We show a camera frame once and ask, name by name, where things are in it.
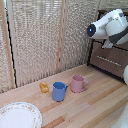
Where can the white plate with patterned rim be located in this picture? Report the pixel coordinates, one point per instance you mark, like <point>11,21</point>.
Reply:
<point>18,116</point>

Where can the small yellow block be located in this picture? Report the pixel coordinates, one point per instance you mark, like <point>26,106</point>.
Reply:
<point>44,87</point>

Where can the pink mug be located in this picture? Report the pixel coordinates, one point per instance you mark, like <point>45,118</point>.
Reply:
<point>77,84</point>

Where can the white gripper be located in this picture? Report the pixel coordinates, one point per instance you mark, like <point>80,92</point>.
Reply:
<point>108,43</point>

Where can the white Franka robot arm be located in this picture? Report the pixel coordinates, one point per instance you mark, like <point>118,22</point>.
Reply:
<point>111,25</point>

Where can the wooden screen post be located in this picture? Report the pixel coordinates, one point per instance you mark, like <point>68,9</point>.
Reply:
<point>60,50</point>
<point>8,50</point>

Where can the blue mug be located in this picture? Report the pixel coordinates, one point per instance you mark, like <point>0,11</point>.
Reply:
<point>58,92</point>

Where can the grey white object at corner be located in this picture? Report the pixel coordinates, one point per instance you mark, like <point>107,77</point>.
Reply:
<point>121,118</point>

